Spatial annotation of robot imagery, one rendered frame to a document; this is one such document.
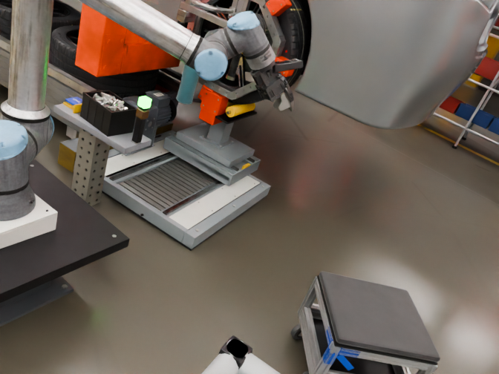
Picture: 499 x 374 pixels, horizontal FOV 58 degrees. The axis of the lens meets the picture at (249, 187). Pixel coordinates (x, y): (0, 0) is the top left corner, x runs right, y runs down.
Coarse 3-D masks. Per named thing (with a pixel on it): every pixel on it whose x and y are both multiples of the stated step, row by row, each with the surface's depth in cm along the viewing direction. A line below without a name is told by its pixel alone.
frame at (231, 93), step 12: (204, 0) 231; (216, 0) 234; (252, 0) 219; (264, 0) 216; (264, 12) 218; (192, 24) 239; (276, 24) 222; (276, 36) 219; (276, 48) 221; (204, 84) 247; (216, 84) 243; (252, 84) 233; (228, 96) 242; (240, 96) 243
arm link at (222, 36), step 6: (222, 30) 139; (210, 36) 139; (216, 36) 138; (222, 36) 138; (228, 36) 137; (222, 42) 137; (228, 42) 138; (228, 48) 138; (234, 48) 139; (228, 54) 140; (234, 54) 141
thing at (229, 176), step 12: (168, 144) 274; (180, 144) 276; (180, 156) 272; (192, 156) 268; (204, 156) 270; (252, 156) 290; (204, 168) 267; (216, 168) 263; (228, 168) 265; (240, 168) 274; (252, 168) 283; (228, 180) 261
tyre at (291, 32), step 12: (288, 12) 222; (300, 12) 233; (288, 24) 223; (300, 24) 230; (288, 36) 225; (300, 36) 229; (288, 48) 227; (300, 48) 232; (300, 72) 247; (288, 84) 246; (252, 96) 244
